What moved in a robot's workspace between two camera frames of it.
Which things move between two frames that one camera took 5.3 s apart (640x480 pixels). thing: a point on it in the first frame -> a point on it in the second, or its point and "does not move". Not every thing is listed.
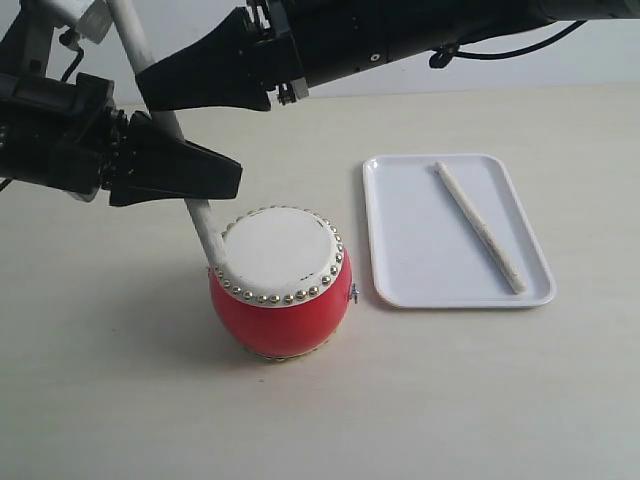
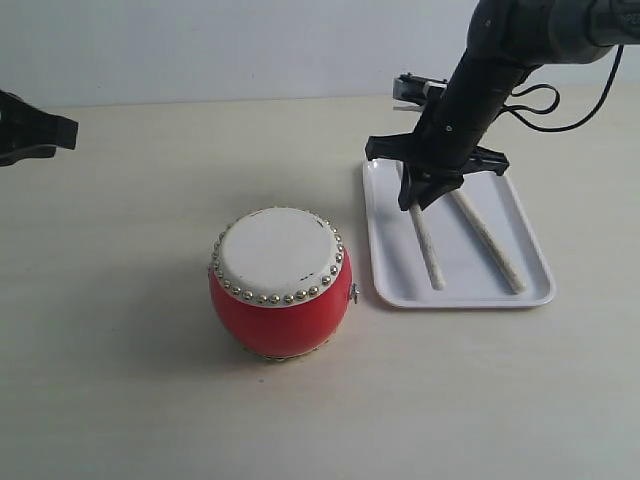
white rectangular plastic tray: x=425 y=251 does not move
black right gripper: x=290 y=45 -> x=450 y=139
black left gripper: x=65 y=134 -> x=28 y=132
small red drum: x=286 y=288 does not move
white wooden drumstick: x=212 y=235 -> x=428 y=250
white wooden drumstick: x=477 y=231 does not move
